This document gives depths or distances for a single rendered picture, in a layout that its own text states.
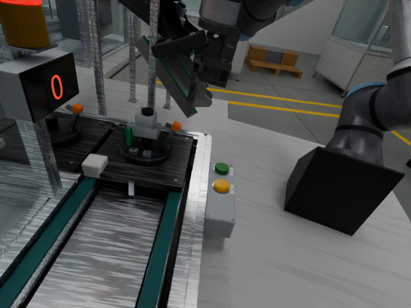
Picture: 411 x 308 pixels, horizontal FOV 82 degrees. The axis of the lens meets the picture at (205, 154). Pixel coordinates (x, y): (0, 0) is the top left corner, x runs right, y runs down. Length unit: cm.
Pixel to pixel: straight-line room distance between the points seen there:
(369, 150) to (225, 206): 38
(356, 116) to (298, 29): 920
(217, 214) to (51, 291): 33
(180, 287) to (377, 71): 559
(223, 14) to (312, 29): 963
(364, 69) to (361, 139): 492
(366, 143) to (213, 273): 49
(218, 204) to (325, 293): 31
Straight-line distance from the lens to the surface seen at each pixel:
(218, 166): 65
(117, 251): 53
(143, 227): 56
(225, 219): 54
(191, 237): 50
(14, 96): 41
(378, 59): 569
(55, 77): 44
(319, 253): 72
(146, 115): 60
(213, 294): 56
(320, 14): 1014
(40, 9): 41
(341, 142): 72
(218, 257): 60
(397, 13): 75
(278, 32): 965
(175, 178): 59
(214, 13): 50
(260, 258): 63
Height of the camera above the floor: 136
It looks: 35 degrees down
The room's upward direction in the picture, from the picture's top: 12 degrees clockwise
